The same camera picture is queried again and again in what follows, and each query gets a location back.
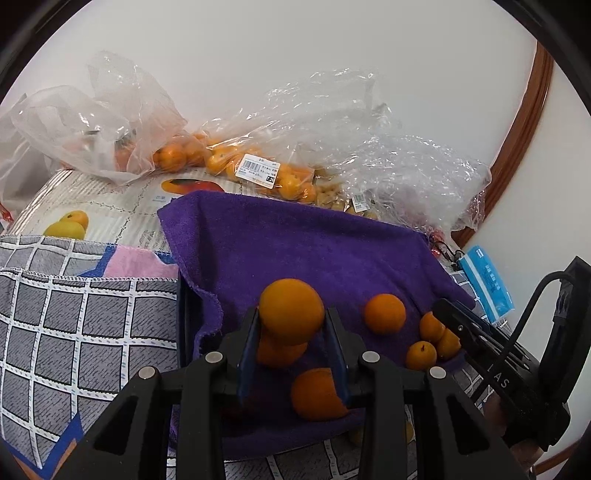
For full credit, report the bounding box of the clear bag of tan fruits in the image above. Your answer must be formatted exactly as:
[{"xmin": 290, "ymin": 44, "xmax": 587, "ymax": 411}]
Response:
[{"xmin": 314, "ymin": 178, "xmax": 379, "ymax": 220}]

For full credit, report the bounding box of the large orange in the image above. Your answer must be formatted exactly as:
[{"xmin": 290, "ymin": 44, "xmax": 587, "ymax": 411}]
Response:
[{"xmin": 259, "ymin": 278, "xmax": 325, "ymax": 346}]

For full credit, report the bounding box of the crinkled clear plastic bag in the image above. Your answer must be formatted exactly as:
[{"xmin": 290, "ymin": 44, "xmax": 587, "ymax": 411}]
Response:
[{"xmin": 342, "ymin": 134, "xmax": 492, "ymax": 234}]

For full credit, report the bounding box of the black metal clip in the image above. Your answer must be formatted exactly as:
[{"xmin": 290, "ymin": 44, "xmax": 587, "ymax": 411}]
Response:
[{"xmin": 438, "ymin": 242, "xmax": 465, "ymax": 265}]

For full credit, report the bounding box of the purple towel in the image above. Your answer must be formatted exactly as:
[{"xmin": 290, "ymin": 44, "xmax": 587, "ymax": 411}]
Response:
[{"xmin": 157, "ymin": 190, "xmax": 477, "ymax": 460}]

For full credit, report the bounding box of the clear bag of oranges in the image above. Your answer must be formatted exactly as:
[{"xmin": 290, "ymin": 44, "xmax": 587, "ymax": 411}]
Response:
[{"xmin": 152, "ymin": 69, "xmax": 393, "ymax": 206}]

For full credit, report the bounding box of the person's right hand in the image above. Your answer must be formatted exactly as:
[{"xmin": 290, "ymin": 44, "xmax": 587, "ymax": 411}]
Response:
[{"xmin": 482, "ymin": 394, "xmax": 548, "ymax": 476}]

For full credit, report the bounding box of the grey checked blanket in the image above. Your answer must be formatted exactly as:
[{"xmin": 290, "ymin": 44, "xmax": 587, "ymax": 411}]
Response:
[{"xmin": 0, "ymin": 233, "xmax": 546, "ymax": 480}]

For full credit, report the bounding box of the fruit print mat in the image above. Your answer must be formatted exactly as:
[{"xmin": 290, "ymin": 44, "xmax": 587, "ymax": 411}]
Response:
[{"xmin": 9, "ymin": 166, "xmax": 243, "ymax": 254}]

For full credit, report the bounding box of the black cable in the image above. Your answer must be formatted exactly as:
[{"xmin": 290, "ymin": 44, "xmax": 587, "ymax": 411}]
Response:
[{"xmin": 510, "ymin": 271, "xmax": 575, "ymax": 344}]

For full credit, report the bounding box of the brown wooden door frame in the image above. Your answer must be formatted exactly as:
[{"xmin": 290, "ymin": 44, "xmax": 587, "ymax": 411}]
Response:
[{"xmin": 450, "ymin": 41, "xmax": 555, "ymax": 250}]

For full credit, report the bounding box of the small orange with stem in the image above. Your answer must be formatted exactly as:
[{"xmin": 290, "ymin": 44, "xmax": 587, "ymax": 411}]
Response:
[{"xmin": 405, "ymin": 340, "xmax": 437, "ymax": 371}]

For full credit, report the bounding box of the blue tissue packet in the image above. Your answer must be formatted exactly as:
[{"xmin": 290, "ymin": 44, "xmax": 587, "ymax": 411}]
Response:
[{"xmin": 459, "ymin": 244, "xmax": 515, "ymax": 324}]

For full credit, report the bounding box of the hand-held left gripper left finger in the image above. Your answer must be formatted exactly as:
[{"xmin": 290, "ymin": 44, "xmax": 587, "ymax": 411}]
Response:
[{"xmin": 44, "ymin": 307, "xmax": 259, "ymax": 480}]

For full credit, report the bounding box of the white plastic bag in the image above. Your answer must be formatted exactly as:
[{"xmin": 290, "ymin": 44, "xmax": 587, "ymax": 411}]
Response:
[{"xmin": 0, "ymin": 92, "xmax": 58, "ymax": 217}]

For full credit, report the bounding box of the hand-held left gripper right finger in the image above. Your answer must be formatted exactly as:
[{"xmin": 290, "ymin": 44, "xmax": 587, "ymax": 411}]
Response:
[{"xmin": 325, "ymin": 307, "xmax": 529, "ymax": 480}]

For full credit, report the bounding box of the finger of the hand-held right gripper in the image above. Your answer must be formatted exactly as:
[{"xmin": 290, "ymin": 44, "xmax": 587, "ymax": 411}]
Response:
[
  {"xmin": 466, "ymin": 314, "xmax": 532, "ymax": 363},
  {"xmin": 433, "ymin": 299, "xmax": 497, "ymax": 358}
]

